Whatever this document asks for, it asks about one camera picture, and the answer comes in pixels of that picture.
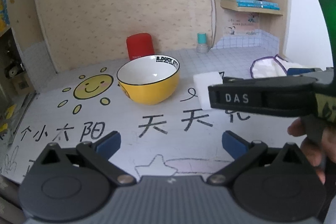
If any red cylindrical speaker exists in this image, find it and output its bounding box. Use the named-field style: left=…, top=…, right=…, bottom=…
left=126, top=33, right=155, bottom=61

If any person's right hand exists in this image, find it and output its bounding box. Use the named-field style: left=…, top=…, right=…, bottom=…
left=287, top=119, right=331, bottom=184

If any cartoon certificate wall poster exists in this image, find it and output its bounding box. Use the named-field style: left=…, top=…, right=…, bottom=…
left=223, top=11, right=260, bottom=37

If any white wall cable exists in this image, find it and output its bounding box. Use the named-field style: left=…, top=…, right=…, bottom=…
left=205, top=0, right=217, bottom=46

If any teal capped small bottle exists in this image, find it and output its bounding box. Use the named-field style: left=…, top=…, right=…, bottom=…
left=196, top=32, right=209, bottom=54

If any black roller skate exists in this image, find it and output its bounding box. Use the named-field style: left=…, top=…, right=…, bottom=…
left=4, top=42, right=27, bottom=79

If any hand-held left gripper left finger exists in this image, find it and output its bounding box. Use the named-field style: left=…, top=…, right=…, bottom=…
left=34, top=131, right=137, bottom=186

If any yellow bowl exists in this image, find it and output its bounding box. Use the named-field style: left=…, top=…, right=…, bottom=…
left=116, top=55, right=181, bottom=105

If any blue cover book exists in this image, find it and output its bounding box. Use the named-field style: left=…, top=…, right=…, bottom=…
left=236, top=0, right=279, bottom=6

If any cardboard box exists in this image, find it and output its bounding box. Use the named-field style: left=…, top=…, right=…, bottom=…
left=12, top=72, right=35, bottom=95

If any white sponge block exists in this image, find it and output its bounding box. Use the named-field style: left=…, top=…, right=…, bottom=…
left=193, top=71, right=225, bottom=110

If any wooden side cabinet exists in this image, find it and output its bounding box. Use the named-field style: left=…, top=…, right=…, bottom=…
left=0, top=0, right=38, bottom=96

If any white cloth bag purple trim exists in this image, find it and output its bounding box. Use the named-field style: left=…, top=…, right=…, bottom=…
left=249, top=55, right=315, bottom=79

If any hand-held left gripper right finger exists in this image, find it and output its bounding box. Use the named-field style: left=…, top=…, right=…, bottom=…
left=207, top=131, right=313, bottom=185

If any blue object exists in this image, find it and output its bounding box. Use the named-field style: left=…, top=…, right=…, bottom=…
left=287, top=68, right=317, bottom=76

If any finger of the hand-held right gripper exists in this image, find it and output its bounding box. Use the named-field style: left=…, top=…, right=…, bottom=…
left=223, top=75, right=315, bottom=84

